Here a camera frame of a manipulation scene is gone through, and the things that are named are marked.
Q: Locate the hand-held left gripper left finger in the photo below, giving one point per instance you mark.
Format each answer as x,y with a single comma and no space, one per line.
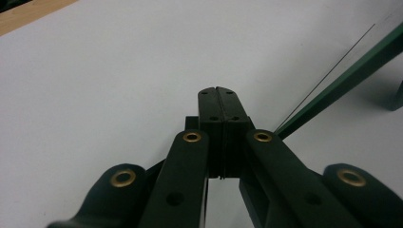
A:
211,126

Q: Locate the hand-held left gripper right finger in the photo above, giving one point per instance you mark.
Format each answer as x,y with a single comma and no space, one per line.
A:
234,133

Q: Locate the white table mat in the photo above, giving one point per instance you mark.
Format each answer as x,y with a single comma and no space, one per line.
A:
111,79

